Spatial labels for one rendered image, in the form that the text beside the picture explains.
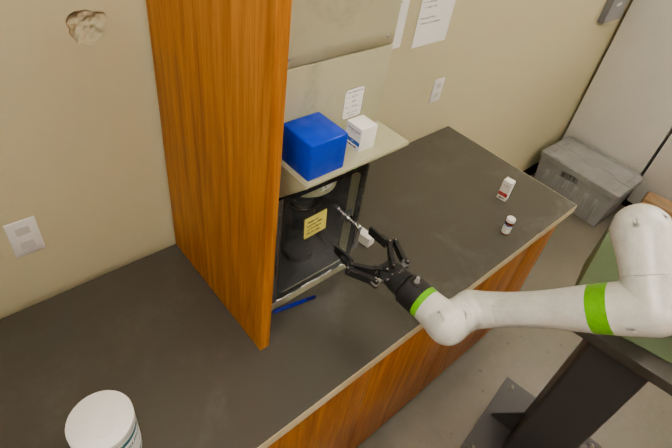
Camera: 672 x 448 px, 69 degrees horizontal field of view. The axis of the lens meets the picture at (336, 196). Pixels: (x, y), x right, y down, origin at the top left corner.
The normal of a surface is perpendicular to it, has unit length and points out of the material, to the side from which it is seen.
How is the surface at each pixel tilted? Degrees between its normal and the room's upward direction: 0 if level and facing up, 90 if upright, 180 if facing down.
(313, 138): 0
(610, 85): 90
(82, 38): 88
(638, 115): 90
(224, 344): 0
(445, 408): 0
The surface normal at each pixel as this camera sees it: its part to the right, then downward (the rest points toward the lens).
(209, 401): 0.13, -0.76
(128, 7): 0.65, 0.55
